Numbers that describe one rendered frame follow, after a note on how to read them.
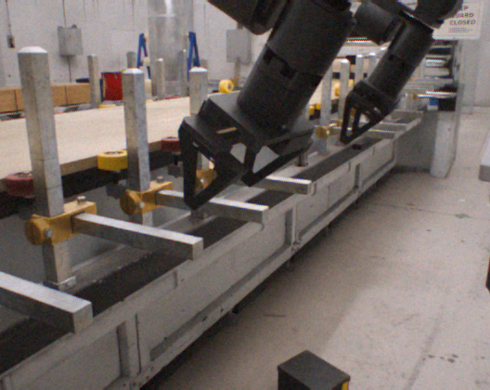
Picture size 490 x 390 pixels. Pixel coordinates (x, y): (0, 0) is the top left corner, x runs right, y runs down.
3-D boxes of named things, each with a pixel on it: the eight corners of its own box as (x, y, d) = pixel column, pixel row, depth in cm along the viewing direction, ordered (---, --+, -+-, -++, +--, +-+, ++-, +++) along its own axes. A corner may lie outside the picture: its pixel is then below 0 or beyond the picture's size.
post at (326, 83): (328, 167, 222) (333, 59, 208) (325, 169, 219) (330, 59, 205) (320, 166, 223) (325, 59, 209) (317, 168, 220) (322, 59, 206)
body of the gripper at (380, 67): (353, 89, 76) (380, 46, 72) (365, 85, 85) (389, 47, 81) (387, 111, 75) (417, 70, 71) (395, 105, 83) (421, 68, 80)
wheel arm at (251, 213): (268, 223, 103) (269, 204, 101) (262, 228, 100) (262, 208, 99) (116, 195, 123) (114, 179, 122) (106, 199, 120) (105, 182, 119)
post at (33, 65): (74, 299, 95) (46, 46, 81) (61, 306, 92) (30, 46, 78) (62, 295, 97) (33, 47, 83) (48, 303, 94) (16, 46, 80)
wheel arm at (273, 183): (311, 195, 124) (312, 179, 122) (306, 199, 121) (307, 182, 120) (174, 175, 144) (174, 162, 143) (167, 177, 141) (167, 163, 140)
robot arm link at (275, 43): (350, 8, 34) (372, 12, 39) (277, -39, 36) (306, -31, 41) (303, 90, 38) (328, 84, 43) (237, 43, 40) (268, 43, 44)
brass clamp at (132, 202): (174, 201, 118) (174, 182, 117) (138, 217, 107) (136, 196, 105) (155, 198, 121) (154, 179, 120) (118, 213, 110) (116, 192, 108)
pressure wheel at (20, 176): (4, 231, 96) (-5, 175, 93) (26, 218, 104) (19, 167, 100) (41, 233, 95) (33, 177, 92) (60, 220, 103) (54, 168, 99)
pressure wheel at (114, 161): (94, 197, 119) (89, 151, 116) (118, 189, 126) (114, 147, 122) (115, 202, 115) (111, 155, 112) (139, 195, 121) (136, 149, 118)
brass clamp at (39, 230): (100, 227, 97) (97, 202, 95) (45, 249, 86) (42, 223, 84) (78, 222, 100) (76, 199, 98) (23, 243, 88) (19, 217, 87)
